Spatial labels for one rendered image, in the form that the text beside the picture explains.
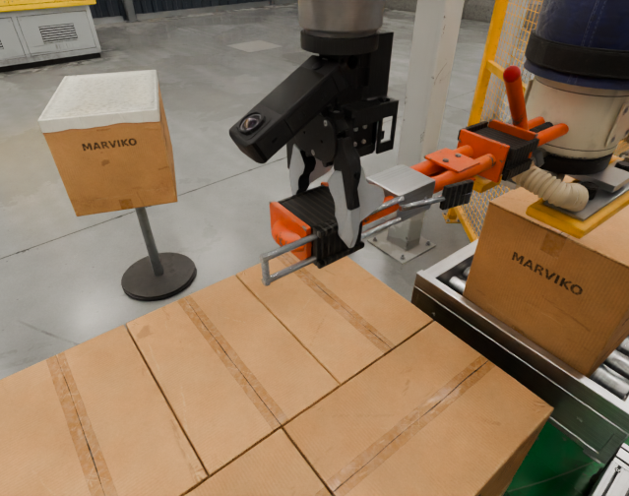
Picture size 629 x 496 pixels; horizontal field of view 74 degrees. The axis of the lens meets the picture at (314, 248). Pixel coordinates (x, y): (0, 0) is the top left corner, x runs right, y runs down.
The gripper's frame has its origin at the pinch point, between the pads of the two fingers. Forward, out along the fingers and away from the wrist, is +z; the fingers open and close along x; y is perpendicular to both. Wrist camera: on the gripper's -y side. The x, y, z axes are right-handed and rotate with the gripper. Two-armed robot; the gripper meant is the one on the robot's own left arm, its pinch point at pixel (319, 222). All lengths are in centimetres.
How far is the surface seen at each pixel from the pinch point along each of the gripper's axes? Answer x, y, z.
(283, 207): 2.4, -3.4, -2.2
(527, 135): -1.6, 38.8, -2.1
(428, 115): 98, 138, 43
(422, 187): -2.4, 14.7, -1.1
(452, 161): 0.2, 23.5, -1.2
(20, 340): 156, -60, 127
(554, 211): -7.1, 45.5, 11.3
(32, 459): 46, -50, 73
